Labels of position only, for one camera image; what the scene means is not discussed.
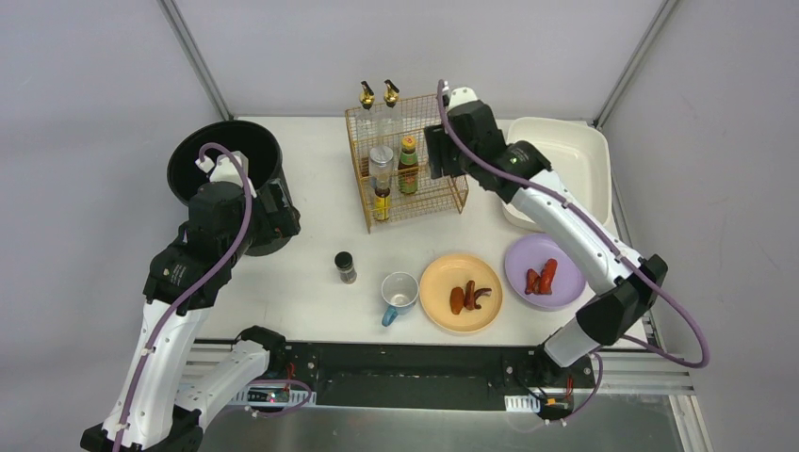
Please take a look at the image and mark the yellow cap green bottle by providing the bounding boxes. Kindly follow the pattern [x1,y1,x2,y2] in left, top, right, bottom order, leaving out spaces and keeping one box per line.
[398,136,418,195]

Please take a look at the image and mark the small black cap jar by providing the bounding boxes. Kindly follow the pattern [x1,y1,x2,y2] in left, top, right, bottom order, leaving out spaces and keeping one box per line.
[334,251,357,283]

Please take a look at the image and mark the glass oil bottle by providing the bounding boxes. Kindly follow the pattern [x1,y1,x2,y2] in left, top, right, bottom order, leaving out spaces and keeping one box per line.
[378,79,403,147]

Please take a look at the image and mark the silver lid spice jar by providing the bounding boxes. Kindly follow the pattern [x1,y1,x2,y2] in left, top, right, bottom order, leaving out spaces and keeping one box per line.
[368,145,394,197]

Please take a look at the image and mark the glass bottle with brown sauce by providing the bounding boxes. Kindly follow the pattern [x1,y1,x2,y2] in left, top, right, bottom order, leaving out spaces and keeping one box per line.
[355,80,378,178]

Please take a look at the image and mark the small yellow label bottle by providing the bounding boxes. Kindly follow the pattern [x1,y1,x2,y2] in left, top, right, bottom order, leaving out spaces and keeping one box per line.
[373,186,391,221]

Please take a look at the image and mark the purple plate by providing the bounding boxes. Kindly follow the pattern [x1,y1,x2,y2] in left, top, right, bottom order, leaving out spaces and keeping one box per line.
[504,234,586,311]

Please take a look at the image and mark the blue white mug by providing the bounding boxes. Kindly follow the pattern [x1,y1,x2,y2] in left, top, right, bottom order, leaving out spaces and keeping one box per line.
[381,272,419,327]

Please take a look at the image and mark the yellow plate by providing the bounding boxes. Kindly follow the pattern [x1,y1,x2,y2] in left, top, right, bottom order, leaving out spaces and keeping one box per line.
[419,253,503,334]

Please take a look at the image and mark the red sausage pieces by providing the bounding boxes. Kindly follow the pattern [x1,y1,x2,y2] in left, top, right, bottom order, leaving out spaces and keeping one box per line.
[524,259,558,296]

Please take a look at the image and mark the brown sausage pieces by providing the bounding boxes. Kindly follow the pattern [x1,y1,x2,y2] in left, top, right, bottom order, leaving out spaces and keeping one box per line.
[448,280,493,315]

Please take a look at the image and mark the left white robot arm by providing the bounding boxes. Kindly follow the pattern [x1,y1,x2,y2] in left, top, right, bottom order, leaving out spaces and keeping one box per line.
[80,178,300,451]

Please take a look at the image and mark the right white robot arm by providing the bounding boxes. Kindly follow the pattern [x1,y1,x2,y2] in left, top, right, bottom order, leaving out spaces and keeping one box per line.
[425,96,667,368]

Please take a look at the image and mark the black ribbed trash bin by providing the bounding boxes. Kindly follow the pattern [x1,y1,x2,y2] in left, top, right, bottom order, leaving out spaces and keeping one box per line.
[167,120,291,256]

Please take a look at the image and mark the white rectangular basin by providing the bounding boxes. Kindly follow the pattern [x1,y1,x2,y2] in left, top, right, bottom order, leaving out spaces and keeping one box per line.
[506,117,616,234]

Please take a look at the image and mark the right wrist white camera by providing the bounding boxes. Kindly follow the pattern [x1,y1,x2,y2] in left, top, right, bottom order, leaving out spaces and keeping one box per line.
[447,87,480,111]

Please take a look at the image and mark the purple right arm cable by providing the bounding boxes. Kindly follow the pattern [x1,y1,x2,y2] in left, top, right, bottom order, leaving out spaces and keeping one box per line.
[435,78,711,426]

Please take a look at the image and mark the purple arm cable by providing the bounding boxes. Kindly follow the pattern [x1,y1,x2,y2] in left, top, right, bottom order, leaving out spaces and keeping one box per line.
[435,78,711,426]
[109,141,254,452]

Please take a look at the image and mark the gold wire rack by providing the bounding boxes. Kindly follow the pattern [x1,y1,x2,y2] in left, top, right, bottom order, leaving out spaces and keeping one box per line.
[345,94,469,231]

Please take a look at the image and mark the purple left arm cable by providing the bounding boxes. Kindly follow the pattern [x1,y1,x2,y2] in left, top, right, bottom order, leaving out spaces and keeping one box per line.
[109,141,254,452]

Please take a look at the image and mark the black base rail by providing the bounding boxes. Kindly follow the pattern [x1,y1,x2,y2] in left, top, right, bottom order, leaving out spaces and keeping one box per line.
[177,338,597,413]

